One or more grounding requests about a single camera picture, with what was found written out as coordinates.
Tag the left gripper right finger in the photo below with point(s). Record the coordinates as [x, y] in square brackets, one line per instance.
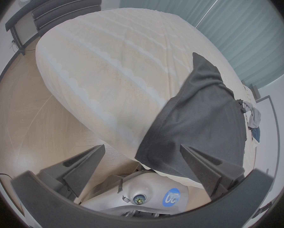
[208, 177]

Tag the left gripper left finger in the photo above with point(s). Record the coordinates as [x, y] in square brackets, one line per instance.
[82, 174]

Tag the black T-shirt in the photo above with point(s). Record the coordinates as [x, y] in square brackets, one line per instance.
[199, 117]

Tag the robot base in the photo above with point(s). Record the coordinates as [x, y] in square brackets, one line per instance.
[151, 193]

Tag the pile of clothes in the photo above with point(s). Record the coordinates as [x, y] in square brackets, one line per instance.
[254, 117]

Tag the bed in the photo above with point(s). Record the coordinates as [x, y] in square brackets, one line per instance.
[108, 68]

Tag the white printed pillow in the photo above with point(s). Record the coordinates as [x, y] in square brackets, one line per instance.
[248, 92]

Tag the grey bedside table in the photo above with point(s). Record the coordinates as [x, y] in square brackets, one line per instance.
[253, 89]

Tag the black chest of drawers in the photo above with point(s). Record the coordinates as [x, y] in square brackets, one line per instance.
[68, 11]

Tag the black narrow table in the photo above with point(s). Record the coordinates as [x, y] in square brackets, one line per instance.
[25, 15]

